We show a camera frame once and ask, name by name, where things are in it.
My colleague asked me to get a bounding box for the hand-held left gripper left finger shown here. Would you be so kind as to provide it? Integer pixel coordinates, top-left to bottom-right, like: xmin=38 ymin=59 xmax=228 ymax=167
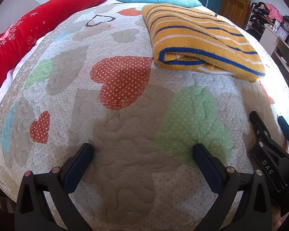
xmin=15 ymin=143 xmax=94 ymax=231

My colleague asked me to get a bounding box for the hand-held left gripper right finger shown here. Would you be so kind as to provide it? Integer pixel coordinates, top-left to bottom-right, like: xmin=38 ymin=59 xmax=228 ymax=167
xmin=193 ymin=143 xmax=274 ymax=231

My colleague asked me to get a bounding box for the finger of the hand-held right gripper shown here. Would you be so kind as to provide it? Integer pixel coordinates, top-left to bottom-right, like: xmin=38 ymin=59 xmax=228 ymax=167
xmin=249 ymin=111 xmax=271 ymax=147
xmin=277 ymin=116 xmax=289 ymax=150

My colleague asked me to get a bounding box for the yellow striped sweater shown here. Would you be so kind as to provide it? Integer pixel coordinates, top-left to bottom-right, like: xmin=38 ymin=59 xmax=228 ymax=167
xmin=142 ymin=4 xmax=266 ymax=82

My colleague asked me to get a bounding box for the heart patterned quilt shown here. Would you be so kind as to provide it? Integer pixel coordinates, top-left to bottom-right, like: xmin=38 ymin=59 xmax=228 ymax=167
xmin=0 ymin=0 xmax=289 ymax=231

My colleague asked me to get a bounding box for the cluttered side shelf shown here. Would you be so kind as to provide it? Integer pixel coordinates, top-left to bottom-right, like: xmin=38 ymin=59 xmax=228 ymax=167
xmin=258 ymin=26 xmax=289 ymax=90

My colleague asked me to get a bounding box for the pink cloth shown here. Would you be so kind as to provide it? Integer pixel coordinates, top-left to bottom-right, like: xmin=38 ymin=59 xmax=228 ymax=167
xmin=264 ymin=3 xmax=284 ymax=22

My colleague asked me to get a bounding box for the white bed sheet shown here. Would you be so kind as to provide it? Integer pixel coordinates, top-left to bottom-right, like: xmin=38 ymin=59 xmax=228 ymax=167
xmin=0 ymin=37 xmax=43 ymax=112

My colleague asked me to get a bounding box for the wooden door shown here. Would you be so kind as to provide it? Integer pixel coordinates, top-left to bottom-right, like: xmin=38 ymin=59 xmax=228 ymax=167
xmin=219 ymin=0 xmax=252 ymax=28

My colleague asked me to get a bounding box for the red embroidered blanket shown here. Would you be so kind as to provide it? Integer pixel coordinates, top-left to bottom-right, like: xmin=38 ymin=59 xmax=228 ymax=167
xmin=0 ymin=0 xmax=115 ymax=102

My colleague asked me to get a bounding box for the white round headboard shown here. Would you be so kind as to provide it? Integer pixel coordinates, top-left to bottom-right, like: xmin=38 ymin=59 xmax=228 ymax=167
xmin=0 ymin=0 xmax=42 ymax=41

